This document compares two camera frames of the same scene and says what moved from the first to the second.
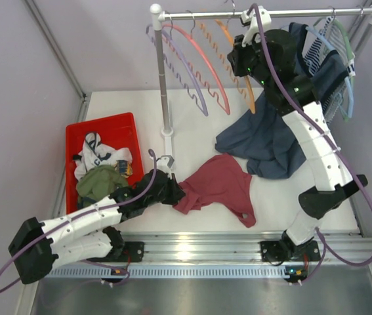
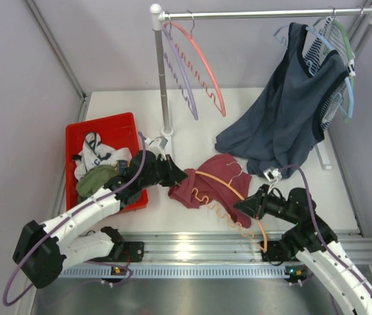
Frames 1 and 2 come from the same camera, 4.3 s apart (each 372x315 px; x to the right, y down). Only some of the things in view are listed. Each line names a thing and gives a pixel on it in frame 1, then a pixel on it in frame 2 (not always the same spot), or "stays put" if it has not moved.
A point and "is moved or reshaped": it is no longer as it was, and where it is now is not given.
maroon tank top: (222, 179) is moved or reshaped
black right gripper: (239, 50) → (256, 204)
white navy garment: (95, 154) stays put
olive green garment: (98, 182) stays put
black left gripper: (174, 189) → (166, 170)
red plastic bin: (117, 132) stays put
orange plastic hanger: (248, 84) → (195, 190)
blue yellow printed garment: (124, 167) stays put
